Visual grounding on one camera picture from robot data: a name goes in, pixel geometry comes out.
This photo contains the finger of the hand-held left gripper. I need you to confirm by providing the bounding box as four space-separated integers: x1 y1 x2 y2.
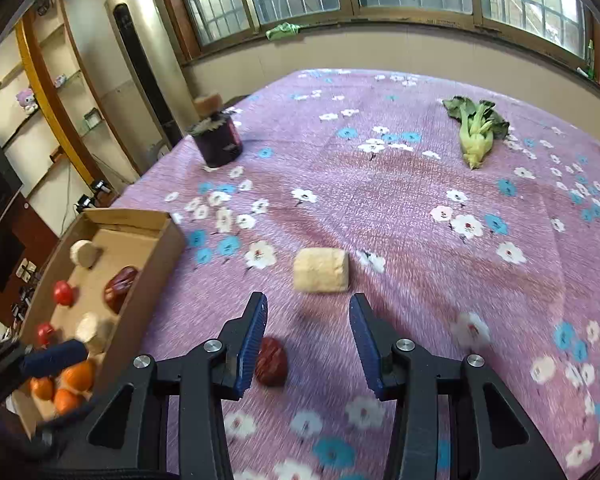
0 338 89 396
30 395 98 443

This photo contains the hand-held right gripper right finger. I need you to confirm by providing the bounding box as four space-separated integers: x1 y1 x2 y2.
349 292 568 480

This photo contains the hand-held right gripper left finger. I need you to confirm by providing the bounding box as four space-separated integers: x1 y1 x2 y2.
60 291 269 480

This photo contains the wrinkled red date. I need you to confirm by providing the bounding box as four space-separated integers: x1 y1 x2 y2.
254 336 288 387
103 266 140 313

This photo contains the small orange mandarin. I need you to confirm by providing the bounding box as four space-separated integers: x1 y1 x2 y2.
30 376 56 401

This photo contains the beige cylindrical food chunk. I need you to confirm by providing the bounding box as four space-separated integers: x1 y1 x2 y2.
293 247 350 293
75 312 115 353
70 240 103 268

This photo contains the cardboard box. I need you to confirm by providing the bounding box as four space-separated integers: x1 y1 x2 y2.
10 208 187 441

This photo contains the wooden tv cabinet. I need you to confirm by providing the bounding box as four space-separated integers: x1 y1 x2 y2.
0 195 66 333

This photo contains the purple floral tablecloth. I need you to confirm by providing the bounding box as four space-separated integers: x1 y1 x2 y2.
95 67 600 480

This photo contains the black jar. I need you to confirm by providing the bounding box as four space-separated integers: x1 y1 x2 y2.
187 110 244 168

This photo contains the green bok choy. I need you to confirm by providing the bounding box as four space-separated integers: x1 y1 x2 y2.
442 97 511 171

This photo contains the brown cork stopper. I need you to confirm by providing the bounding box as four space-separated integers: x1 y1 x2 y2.
194 92 224 117

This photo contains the pink plush toy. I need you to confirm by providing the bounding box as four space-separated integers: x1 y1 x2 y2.
16 87 39 113

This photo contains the golden standing air conditioner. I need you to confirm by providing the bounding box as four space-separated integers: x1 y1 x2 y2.
104 0 198 148

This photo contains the green cloth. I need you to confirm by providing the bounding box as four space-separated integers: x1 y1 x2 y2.
266 21 301 41

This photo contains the yellow framed wall shelf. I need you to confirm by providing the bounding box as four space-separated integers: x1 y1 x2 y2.
0 0 131 196

